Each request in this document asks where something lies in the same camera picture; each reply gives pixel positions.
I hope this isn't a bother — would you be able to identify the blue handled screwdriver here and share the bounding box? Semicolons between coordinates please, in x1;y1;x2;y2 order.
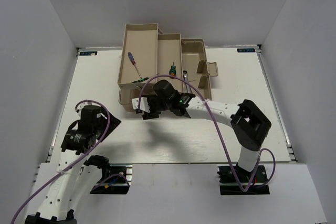
128;52;142;79

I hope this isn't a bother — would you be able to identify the black precision screwdriver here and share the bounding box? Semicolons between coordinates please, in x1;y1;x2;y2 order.
133;75;156;83

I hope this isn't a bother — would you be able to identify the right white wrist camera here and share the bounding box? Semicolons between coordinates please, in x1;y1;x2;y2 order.
132;97;150;114

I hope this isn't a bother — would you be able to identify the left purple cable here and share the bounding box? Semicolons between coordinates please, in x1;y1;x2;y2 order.
10;99;130;224

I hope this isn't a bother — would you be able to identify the beige plastic toolbox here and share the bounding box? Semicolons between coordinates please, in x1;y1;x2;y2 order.
117;23;218;112

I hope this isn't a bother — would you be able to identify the green orange stubby screwdriver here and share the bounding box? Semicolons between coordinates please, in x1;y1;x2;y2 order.
169;62;176;77

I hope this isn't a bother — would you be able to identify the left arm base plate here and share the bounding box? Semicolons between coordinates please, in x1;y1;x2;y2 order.
90;164;133;195

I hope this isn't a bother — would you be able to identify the short silver wrench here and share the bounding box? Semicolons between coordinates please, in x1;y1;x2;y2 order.
183;70;193;94

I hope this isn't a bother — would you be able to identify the purple cable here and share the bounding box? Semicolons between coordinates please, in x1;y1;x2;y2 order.
137;75;276;193
10;99;130;224

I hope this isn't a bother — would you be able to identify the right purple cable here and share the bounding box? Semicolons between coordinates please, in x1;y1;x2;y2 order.
137;75;276;193

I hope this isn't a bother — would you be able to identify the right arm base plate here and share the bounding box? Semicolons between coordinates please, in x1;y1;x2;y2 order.
216;165;271;196

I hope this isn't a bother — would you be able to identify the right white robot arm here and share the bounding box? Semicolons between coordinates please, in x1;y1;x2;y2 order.
132;80;271;182

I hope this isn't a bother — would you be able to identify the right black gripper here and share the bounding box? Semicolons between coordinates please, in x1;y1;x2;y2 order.
143;94;172;121

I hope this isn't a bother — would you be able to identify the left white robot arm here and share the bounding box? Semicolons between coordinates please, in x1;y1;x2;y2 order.
25;100;121;223

